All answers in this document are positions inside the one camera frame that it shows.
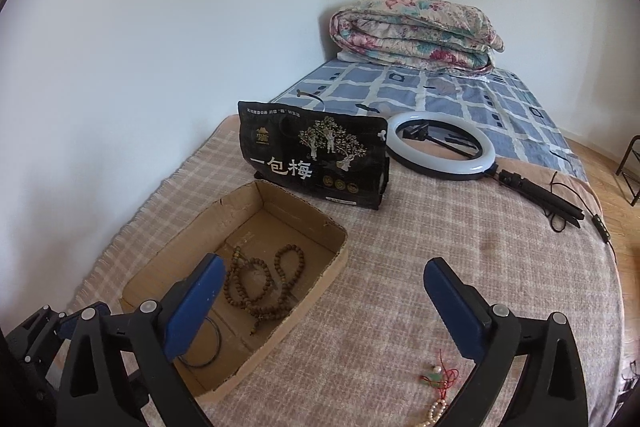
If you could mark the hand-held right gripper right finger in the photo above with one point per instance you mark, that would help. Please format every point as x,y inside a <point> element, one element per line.
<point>452,307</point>

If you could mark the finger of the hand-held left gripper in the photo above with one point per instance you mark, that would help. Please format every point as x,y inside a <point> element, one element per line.
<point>35,332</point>

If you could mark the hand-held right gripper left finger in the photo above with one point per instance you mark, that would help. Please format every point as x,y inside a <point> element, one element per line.
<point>197,307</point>

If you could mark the cardboard box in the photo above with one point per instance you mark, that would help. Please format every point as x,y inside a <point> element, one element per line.
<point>280,227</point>

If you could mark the thin black bangle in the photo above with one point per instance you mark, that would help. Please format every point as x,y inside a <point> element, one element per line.
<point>219,337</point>

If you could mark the beige plaid blanket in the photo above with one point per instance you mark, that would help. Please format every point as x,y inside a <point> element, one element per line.
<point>400,257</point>

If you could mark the black folded tripod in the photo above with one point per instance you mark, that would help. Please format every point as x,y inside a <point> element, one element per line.
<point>545,202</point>

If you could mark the black printed snack bag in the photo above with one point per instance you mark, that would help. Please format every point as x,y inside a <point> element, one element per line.
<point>300,167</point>

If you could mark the dark metal rack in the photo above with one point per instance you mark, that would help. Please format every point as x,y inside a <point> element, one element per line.
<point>631,172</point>

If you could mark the folded floral quilt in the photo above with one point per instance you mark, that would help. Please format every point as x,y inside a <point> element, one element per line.
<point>415,27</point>

